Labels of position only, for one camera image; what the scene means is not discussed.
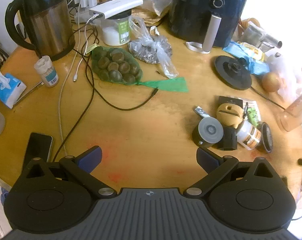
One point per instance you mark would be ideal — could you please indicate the round wooden object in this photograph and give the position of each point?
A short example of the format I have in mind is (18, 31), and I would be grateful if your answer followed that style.
(244, 25)

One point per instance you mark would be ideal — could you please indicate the black smartphone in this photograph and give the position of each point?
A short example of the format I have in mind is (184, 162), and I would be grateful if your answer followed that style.
(38, 147)

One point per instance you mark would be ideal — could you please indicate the black air fryer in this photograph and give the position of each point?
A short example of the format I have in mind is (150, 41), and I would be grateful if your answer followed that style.
(198, 2)

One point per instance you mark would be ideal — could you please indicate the clear shaker bottle grey lid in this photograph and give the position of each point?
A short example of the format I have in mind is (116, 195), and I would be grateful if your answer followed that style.
(293, 112)

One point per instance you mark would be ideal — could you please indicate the blue wipes pack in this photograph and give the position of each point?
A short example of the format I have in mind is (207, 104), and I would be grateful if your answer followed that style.
(232, 48)
(259, 66)

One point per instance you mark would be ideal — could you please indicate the stainless steel electric kettle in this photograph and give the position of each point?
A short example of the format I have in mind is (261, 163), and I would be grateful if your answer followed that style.
(45, 22)

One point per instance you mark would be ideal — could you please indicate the black cylinder with grey disc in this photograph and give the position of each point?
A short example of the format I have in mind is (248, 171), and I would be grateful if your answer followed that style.
(209, 131)

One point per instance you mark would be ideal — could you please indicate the white power bank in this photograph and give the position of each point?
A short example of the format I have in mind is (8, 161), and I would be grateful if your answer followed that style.
(115, 6)

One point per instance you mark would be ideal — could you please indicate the yellow packet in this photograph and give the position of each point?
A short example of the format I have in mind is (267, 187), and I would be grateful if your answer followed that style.
(252, 50)

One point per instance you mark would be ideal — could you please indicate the toothpick jar with blue label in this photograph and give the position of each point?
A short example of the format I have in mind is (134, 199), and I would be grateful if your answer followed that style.
(47, 72)

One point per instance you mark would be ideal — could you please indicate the silver metal cylinder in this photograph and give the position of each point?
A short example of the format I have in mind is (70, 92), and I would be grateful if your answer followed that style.
(271, 40)

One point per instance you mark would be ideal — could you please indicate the small black card box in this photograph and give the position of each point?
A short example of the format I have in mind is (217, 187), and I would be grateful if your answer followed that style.
(231, 101)

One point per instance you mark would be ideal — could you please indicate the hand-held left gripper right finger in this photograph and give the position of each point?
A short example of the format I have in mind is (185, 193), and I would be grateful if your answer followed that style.
(206, 158)

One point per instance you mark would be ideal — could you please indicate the marbled grey strip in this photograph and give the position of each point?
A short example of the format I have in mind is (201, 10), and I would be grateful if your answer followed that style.
(201, 112)

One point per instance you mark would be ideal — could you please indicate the clear plastic bag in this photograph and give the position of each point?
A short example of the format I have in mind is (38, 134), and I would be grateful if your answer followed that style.
(286, 77)

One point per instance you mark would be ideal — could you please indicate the white paper strip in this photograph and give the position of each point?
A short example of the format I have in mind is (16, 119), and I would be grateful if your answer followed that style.
(154, 30)

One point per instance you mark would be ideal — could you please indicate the black tape roll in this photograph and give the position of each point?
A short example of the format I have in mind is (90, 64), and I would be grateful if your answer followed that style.
(268, 137)

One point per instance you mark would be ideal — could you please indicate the black kettle base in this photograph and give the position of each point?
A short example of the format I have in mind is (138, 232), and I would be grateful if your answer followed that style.
(231, 73)

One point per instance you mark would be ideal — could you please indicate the white jar with brown label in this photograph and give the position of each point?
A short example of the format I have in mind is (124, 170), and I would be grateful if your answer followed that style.
(248, 135)

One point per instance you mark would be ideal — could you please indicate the green mesh bag of rounds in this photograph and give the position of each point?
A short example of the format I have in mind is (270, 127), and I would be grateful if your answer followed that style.
(115, 66)

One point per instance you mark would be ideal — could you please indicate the clear bag of dark seeds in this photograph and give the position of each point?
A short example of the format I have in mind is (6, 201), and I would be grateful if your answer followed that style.
(151, 48)

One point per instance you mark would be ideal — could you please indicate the blue tissue pack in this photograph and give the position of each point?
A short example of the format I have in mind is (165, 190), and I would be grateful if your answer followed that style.
(8, 90)

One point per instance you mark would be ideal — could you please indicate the clear jar with green label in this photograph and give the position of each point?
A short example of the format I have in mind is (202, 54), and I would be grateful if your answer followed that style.
(113, 33)

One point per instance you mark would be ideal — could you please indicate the small black holder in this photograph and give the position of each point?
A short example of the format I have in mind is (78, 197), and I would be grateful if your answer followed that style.
(228, 140)

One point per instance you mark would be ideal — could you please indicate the orange round fruit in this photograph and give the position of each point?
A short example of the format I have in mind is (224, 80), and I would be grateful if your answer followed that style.
(271, 82)

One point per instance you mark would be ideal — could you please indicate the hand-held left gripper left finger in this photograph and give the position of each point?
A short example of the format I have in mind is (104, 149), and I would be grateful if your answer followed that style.
(90, 158)

